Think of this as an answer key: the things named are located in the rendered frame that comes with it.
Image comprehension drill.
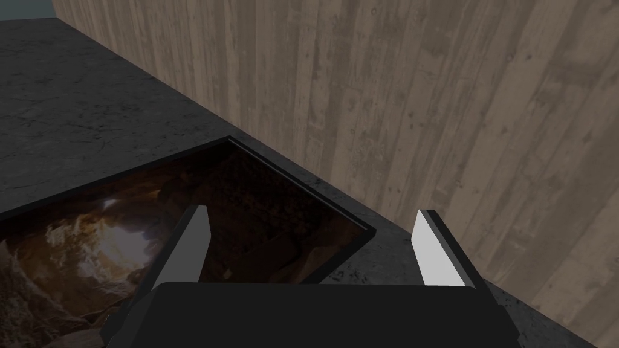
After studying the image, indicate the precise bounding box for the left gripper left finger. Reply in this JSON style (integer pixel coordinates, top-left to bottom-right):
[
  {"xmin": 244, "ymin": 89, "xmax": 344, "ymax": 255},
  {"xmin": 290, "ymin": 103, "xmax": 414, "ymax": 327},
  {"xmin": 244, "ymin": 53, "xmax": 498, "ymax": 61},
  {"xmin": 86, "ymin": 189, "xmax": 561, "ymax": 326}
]
[{"xmin": 137, "ymin": 205, "xmax": 212, "ymax": 293}]

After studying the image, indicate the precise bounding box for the black-framed brown cave picture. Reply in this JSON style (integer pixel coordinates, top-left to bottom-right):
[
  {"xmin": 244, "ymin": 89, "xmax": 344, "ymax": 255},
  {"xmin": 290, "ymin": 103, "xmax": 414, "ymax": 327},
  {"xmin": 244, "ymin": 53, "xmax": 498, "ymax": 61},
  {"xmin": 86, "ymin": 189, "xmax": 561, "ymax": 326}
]
[{"xmin": 0, "ymin": 136, "xmax": 378, "ymax": 348}]

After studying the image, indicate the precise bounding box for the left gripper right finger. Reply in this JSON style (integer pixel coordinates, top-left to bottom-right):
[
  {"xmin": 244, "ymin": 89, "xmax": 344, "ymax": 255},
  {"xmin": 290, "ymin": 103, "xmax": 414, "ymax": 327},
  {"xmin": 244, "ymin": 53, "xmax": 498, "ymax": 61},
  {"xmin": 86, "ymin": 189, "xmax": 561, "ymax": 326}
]
[{"xmin": 410, "ymin": 209, "xmax": 490, "ymax": 291}]

